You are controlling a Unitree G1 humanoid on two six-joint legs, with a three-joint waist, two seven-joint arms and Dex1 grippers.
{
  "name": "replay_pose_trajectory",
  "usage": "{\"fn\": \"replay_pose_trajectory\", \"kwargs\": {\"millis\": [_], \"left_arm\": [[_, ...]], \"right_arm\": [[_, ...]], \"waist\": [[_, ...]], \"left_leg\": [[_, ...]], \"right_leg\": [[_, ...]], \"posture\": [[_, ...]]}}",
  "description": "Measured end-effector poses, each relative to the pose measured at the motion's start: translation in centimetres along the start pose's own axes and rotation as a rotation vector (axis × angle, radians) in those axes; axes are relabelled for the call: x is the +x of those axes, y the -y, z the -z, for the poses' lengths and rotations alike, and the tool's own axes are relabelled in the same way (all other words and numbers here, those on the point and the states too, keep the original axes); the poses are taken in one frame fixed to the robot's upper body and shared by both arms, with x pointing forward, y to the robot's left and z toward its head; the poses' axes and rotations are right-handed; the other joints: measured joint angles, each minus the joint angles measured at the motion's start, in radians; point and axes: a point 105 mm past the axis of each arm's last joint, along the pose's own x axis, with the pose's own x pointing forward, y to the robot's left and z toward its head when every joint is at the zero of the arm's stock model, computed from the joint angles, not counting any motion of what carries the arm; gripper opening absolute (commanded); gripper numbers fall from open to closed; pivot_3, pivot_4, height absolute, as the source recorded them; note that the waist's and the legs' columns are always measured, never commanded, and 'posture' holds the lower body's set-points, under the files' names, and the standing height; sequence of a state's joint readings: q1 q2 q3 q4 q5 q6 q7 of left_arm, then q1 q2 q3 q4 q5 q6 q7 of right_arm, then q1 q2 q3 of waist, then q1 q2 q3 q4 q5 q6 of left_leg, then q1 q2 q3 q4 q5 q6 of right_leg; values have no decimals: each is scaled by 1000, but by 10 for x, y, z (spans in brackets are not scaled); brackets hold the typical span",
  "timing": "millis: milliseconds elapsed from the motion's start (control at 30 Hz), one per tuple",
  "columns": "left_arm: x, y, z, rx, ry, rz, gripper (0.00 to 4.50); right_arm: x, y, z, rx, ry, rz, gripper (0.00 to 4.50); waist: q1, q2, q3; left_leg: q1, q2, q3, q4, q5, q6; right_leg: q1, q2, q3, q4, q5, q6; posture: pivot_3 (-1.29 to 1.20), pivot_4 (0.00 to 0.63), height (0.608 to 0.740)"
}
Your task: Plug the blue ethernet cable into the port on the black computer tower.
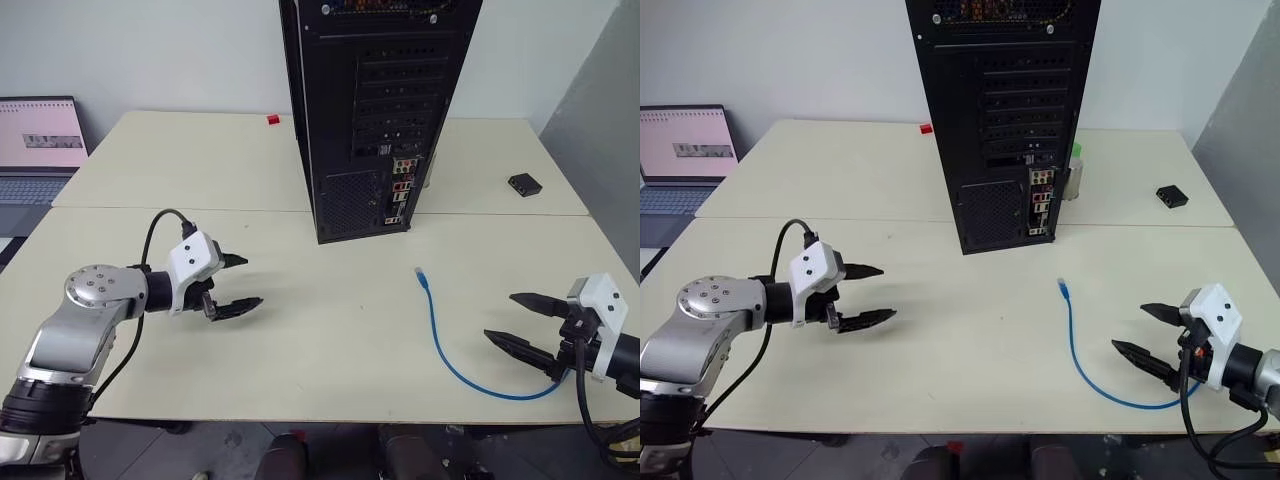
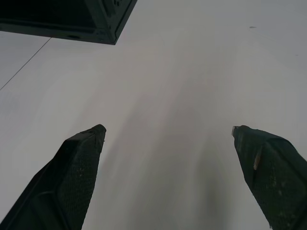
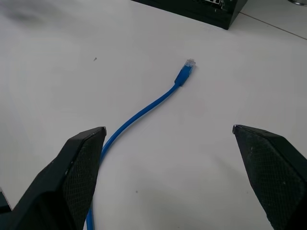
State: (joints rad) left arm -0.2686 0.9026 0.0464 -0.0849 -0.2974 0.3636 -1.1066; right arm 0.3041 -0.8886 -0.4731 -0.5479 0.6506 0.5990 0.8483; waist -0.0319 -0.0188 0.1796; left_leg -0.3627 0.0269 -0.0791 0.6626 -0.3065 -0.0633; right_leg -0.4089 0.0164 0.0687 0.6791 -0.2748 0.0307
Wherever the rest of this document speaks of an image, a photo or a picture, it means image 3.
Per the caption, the blue ethernet cable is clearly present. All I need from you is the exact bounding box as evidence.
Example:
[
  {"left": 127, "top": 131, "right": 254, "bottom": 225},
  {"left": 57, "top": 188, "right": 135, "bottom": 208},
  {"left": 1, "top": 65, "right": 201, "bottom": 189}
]
[{"left": 85, "top": 58, "right": 197, "bottom": 230}]

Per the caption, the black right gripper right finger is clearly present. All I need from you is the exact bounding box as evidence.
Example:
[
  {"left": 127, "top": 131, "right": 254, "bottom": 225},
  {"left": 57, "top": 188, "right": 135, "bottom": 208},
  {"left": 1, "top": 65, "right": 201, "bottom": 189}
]
[{"left": 232, "top": 124, "right": 307, "bottom": 230}]

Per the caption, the black electronic box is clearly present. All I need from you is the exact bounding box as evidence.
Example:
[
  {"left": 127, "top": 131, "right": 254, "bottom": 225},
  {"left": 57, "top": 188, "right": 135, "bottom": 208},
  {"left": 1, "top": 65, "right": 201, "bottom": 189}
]
[{"left": 130, "top": 0, "right": 248, "bottom": 31}]

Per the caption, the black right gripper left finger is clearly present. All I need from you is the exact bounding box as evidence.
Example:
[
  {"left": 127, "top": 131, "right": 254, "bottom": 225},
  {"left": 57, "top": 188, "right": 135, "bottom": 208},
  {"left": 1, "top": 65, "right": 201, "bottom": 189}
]
[{"left": 0, "top": 126, "right": 107, "bottom": 230}]

